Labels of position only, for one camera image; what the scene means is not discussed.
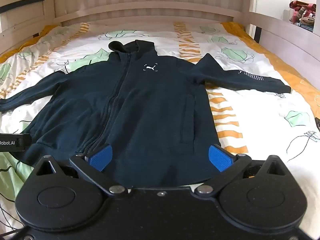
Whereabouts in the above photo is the white leaf-print bed blanket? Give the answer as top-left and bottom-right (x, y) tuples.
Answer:
(0, 21), (320, 230)

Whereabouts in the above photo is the dark navy zip hooded jacket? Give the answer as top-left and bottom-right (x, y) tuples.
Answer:
(0, 40), (292, 188)

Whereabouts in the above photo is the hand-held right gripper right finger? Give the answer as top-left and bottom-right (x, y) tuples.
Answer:
(196, 144), (292, 195)

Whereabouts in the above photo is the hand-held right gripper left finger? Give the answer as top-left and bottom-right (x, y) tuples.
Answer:
(34, 144), (126, 195)

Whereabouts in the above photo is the white wooden bed frame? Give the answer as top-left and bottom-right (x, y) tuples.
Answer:
(0, 0), (320, 63)

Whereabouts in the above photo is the pile of red patterned clothes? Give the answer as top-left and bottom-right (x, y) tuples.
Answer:
(289, 0), (317, 28)

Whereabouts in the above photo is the thin black cable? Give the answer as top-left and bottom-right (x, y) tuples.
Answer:
(0, 200), (28, 239)

